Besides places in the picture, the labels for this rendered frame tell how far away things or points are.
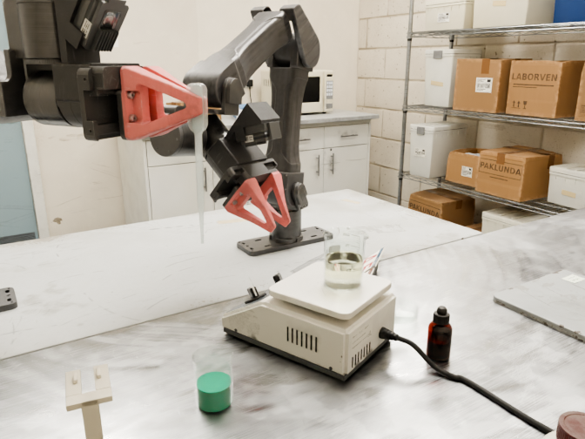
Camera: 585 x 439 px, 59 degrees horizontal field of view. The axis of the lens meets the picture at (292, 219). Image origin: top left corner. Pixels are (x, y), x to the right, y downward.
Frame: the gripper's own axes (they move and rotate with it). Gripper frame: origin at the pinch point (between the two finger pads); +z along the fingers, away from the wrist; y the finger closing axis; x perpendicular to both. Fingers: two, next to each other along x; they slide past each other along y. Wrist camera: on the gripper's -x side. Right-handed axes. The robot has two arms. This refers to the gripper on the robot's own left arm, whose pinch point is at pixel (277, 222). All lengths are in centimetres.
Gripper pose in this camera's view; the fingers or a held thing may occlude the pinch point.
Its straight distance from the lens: 75.5
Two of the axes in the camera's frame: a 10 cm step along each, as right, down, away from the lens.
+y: 6.0, -2.3, 7.7
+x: -5.3, 6.0, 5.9
